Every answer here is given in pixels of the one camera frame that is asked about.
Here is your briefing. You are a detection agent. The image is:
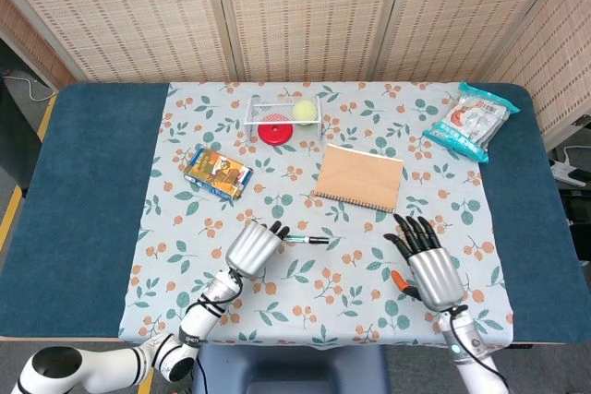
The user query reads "white floor cable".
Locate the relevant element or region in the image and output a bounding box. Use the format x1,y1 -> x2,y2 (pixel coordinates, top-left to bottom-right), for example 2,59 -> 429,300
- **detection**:
4,73 -> 57,102

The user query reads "red round disc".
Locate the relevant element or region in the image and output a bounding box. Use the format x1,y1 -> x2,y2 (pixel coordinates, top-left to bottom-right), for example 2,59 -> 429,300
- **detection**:
257,122 -> 296,146

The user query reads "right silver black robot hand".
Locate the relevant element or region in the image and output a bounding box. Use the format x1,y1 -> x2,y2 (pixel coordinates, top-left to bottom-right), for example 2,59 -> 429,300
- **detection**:
383,213 -> 466,312

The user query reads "teal snack bag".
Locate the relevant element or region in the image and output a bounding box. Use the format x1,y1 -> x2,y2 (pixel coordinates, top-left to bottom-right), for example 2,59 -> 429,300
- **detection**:
422,80 -> 521,164

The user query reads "white power strip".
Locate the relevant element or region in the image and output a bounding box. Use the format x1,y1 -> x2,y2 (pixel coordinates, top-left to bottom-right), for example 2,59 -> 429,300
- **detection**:
549,158 -> 591,188

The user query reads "floral print tablecloth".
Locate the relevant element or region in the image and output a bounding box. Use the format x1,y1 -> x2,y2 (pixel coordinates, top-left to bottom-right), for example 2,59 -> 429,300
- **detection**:
117,81 -> 514,352

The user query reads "blue felt table cover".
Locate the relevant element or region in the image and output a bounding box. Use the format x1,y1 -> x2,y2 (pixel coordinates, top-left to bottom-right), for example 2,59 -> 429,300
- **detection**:
0,82 -> 579,344

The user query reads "yellow tennis ball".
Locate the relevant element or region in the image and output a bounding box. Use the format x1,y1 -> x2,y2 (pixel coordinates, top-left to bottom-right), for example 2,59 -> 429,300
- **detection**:
293,100 -> 318,127

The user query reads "white power strip cable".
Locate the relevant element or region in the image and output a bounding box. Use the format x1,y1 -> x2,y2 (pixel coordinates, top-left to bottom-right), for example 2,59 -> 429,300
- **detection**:
551,144 -> 591,167

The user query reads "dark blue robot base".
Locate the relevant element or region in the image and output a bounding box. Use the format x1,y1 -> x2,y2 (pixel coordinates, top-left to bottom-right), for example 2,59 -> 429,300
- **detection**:
191,344 -> 390,394

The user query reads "brown spiral notebook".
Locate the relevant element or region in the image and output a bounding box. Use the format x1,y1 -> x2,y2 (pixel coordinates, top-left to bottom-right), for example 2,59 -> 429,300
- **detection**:
311,143 -> 405,215

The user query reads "white wire mesh basket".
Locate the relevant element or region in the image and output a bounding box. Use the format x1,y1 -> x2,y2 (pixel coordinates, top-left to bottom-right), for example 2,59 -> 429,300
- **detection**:
243,93 -> 323,146

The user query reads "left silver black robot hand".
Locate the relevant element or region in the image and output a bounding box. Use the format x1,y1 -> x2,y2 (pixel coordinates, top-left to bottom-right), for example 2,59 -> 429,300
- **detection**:
224,221 -> 291,281

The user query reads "colourful card box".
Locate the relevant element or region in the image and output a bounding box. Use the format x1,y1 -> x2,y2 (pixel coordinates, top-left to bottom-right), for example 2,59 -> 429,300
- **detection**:
183,147 -> 254,201

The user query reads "bamboo folding screen panel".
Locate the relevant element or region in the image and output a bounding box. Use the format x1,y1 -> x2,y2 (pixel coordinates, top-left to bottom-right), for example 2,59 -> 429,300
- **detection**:
373,0 -> 572,84
214,0 -> 410,84
0,0 -> 239,84
0,0 -> 78,90
484,0 -> 591,150

